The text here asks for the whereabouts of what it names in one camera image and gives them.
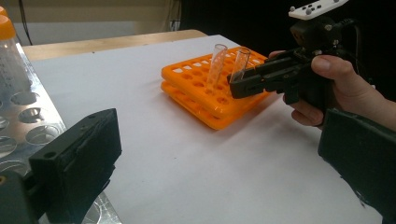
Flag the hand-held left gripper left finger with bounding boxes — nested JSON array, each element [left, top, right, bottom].
[[27, 107, 123, 224]]

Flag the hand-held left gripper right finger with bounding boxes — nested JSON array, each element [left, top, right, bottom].
[[317, 107, 396, 224]]

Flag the clear test tube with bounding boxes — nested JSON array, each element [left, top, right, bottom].
[[205, 43, 229, 94], [230, 46, 252, 83]]

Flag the orange test tube rack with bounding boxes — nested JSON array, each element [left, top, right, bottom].
[[161, 46, 272, 131]]

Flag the metal test tube rack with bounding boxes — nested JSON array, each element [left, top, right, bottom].
[[0, 41, 122, 224]]

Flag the white board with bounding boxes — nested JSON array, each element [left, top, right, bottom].
[[31, 34, 384, 224]]

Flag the wooden table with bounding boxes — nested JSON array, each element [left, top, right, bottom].
[[21, 29, 209, 62]]

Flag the light wooden furniture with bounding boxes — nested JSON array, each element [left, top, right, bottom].
[[6, 0, 182, 35]]

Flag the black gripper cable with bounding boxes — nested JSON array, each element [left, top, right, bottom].
[[335, 18, 375, 85]]

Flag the black hanging cable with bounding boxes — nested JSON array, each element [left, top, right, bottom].
[[18, 0, 34, 47]]

